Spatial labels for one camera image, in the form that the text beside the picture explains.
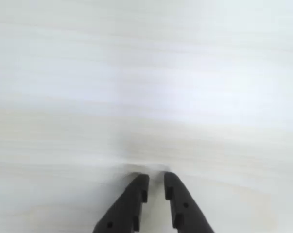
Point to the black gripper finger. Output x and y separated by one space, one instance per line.
187 213
126 206

